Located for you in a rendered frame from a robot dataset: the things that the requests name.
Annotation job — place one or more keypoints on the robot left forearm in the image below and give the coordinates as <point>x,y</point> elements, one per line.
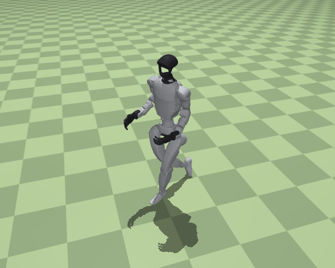
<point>181,124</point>

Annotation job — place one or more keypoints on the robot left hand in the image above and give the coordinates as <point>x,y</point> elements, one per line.
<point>166,138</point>

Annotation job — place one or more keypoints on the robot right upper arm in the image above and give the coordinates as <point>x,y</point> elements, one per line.
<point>150,83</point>

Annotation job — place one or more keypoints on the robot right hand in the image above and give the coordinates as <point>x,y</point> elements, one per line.
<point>130,118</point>

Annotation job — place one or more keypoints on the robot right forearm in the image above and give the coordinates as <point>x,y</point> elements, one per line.
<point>145,108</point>

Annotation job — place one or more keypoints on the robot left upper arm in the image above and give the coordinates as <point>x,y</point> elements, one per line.
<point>183,93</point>

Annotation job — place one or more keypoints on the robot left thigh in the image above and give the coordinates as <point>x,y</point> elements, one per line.
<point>171,152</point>

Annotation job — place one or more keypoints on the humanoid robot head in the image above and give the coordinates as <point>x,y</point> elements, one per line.
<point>168,62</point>

